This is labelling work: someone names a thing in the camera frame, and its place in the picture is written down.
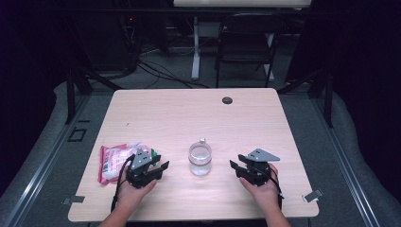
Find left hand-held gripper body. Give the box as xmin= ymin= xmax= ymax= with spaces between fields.
xmin=126 ymin=148 xmax=159 ymax=189

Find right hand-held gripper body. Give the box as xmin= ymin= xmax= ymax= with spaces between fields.
xmin=235 ymin=148 xmax=281 ymax=187

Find pink printed plastic seasoning bag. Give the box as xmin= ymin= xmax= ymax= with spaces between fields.
xmin=97 ymin=142 xmax=162 ymax=185

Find clear plastic jar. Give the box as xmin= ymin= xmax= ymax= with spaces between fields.
xmin=188 ymin=137 xmax=213 ymax=177

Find clear glass bowl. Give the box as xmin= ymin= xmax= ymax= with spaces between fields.
xmin=188 ymin=137 xmax=213 ymax=160

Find person's right hand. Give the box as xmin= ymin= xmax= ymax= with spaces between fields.
xmin=238 ymin=163 xmax=282 ymax=211

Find person's left hand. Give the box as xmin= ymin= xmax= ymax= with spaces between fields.
xmin=116 ymin=166 xmax=158 ymax=207

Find grey tape piece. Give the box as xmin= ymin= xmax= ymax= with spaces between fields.
xmin=61 ymin=195 xmax=85 ymax=206
xmin=302 ymin=188 xmax=324 ymax=203

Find black metal stand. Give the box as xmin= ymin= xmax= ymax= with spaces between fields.
xmin=64 ymin=62 xmax=124 ymax=126
xmin=277 ymin=67 xmax=335 ymax=129

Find white desk leg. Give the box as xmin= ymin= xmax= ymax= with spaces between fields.
xmin=191 ymin=15 xmax=201 ymax=80
xmin=265 ymin=32 xmax=275 ymax=82

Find black folding chair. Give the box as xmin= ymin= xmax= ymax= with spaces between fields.
xmin=215 ymin=12 xmax=287 ymax=89

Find dark equipment cabinet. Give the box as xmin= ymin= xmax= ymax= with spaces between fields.
xmin=89 ymin=13 xmax=135 ymax=73

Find white desk top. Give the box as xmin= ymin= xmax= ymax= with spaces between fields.
xmin=173 ymin=0 xmax=313 ymax=9

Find black left gripper strap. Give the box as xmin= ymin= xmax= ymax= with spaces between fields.
xmin=110 ymin=154 xmax=135 ymax=213

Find black gripper strap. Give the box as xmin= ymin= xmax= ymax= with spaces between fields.
xmin=269 ymin=169 xmax=285 ymax=211
xmin=110 ymin=154 xmax=135 ymax=213

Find black right gripper strap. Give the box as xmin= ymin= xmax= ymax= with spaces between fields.
xmin=269 ymin=169 xmax=285 ymax=211

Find black floor cables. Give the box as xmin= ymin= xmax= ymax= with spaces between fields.
xmin=136 ymin=60 xmax=211 ymax=89

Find aluminium floor rail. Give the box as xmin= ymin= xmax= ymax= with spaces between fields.
xmin=3 ymin=94 xmax=93 ymax=227
xmin=310 ymin=97 xmax=382 ymax=227

